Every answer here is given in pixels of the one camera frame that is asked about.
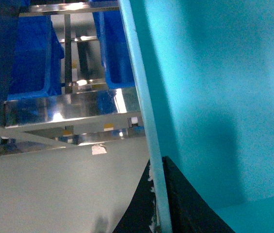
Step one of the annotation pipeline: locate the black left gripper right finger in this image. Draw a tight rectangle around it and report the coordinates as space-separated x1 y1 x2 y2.
162 156 234 233

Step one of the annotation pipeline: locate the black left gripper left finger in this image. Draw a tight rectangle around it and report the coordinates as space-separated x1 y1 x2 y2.
114 162 161 233

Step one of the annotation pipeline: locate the teal plastic bin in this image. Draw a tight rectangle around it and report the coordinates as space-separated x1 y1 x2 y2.
119 0 274 233

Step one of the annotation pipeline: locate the stainless steel shelf rack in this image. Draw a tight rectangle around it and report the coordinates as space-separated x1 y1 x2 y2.
0 0 145 155

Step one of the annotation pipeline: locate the blue plastic bin right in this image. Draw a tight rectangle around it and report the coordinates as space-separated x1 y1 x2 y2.
93 10 135 89

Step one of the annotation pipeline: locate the blue plastic bin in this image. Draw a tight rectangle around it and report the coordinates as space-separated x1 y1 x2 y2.
93 10 135 89
8 16 64 100

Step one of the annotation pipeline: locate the blue plastic bin left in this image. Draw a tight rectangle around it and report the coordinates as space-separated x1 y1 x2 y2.
8 16 64 100

